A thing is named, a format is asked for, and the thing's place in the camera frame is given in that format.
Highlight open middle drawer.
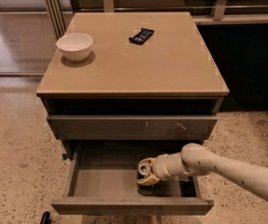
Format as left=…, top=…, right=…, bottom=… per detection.
left=51, top=141, right=214, bottom=216

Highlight black object at bottom edge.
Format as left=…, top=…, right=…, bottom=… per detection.
left=40, top=211, right=50, bottom=224

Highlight grey drawer cabinet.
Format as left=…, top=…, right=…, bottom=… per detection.
left=35, top=11, right=230, bottom=224

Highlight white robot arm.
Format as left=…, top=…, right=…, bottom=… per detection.
left=136, top=143, right=268, bottom=202

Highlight metal railing frame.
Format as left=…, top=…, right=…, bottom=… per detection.
left=38, top=0, right=268, bottom=39

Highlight closed top drawer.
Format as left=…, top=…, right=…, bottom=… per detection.
left=47, top=115, right=217, bottom=140

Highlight blue pepsi can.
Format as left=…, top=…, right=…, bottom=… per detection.
left=136, top=171, right=151, bottom=189

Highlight dark snack bar packet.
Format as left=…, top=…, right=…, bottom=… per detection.
left=129, top=28, right=154, bottom=45

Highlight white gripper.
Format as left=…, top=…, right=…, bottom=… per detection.
left=136, top=152, right=188, bottom=188

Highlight white bowl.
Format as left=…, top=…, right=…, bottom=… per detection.
left=56, top=33, right=93, bottom=63

